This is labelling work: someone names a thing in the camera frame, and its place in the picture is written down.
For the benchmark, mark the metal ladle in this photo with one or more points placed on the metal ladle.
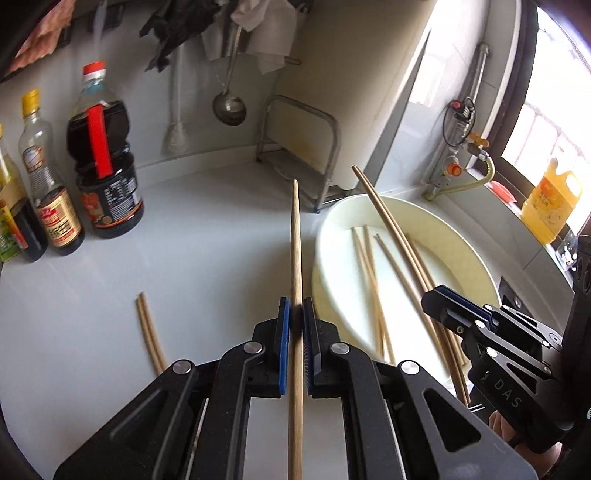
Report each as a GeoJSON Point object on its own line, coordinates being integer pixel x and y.
{"type": "Point", "coordinates": [229, 108]}

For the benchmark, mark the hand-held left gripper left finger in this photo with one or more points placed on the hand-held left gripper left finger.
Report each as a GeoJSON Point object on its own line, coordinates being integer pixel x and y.
{"type": "Point", "coordinates": [285, 350]}

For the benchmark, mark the gas valve red knob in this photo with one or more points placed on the gas valve red knob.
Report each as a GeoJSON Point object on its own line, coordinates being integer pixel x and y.
{"type": "Point", "coordinates": [459, 108]}

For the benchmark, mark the dark soy sauce jug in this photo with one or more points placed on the dark soy sauce jug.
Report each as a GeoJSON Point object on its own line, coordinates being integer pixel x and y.
{"type": "Point", "coordinates": [111, 194]}

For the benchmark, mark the pink mottled hanging item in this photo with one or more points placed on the pink mottled hanging item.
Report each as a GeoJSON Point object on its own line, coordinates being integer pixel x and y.
{"type": "Point", "coordinates": [37, 41]}

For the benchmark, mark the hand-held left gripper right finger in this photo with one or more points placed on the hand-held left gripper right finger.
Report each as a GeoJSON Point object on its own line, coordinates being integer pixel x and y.
{"type": "Point", "coordinates": [309, 360]}

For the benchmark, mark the light wooden chopstick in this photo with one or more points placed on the light wooden chopstick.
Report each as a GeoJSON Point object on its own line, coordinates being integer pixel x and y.
{"type": "Point", "coordinates": [364, 272]}
{"type": "Point", "coordinates": [392, 262]}
{"type": "Point", "coordinates": [371, 251]}
{"type": "Point", "coordinates": [148, 330]}
{"type": "Point", "coordinates": [392, 221]}
{"type": "Point", "coordinates": [420, 261]}
{"type": "Point", "coordinates": [154, 332]}
{"type": "Point", "coordinates": [295, 254]}

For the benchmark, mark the yellow label sauce bottle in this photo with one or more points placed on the yellow label sauce bottle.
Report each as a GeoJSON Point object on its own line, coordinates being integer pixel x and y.
{"type": "Point", "coordinates": [27, 230]}

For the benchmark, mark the yellow cooking oil bottle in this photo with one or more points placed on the yellow cooking oil bottle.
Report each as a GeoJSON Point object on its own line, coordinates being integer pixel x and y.
{"type": "Point", "coordinates": [551, 203]}

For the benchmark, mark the black hanging cloth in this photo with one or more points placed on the black hanging cloth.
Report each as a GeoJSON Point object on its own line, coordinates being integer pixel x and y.
{"type": "Point", "coordinates": [180, 27]}

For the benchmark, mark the clear glass cup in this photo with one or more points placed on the clear glass cup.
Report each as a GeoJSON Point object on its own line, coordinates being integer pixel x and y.
{"type": "Point", "coordinates": [565, 251]}

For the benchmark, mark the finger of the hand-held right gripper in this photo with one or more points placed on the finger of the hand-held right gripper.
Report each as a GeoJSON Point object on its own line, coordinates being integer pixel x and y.
{"type": "Point", "coordinates": [466, 302]}
{"type": "Point", "coordinates": [445, 311]}

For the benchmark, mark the white hanging cloth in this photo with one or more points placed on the white hanging cloth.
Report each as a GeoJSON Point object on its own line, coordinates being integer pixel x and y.
{"type": "Point", "coordinates": [263, 50]}

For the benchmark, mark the yellow green seasoning pouch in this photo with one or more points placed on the yellow green seasoning pouch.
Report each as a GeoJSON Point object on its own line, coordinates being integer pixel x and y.
{"type": "Point", "coordinates": [7, 244]}

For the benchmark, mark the dark framed window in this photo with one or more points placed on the dark framed window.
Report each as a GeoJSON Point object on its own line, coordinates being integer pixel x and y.
{"type": "Point", "coordinates": [521, 69]}

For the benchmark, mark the person's right hand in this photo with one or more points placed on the person's right hand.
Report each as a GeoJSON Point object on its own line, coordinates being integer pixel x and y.
{"type": "Point", "coordinates": [547, 461]}

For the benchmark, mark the red plastic item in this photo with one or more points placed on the red plastic item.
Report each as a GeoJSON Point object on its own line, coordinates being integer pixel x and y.
{"type": "Point", "coordinates": [504, 191]}

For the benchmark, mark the metal board rack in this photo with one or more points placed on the metal board rack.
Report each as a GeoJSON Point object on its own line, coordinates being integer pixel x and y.
{"type": "Point", "coordinates": [333, 138]}

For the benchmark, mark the cream oval tray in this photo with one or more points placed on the cream oval tray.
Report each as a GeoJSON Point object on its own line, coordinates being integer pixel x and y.
{"type": "Point", "coordinates": [341, 300]}

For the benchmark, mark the white bottle brush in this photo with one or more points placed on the white bottle brush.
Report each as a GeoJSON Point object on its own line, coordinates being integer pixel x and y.
{"type": "Point", "coordinates": [178, 138]}

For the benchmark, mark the metal gas pipe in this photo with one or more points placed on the metal gas pipe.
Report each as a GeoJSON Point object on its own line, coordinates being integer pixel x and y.
{"type": "Point", "coordinates": [480, 83]}

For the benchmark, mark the glass soy sauce bottle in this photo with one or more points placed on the glass soy sauce bottle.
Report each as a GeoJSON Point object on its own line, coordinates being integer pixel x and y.
{"type": "Point", "coordinates": [55, 217]}

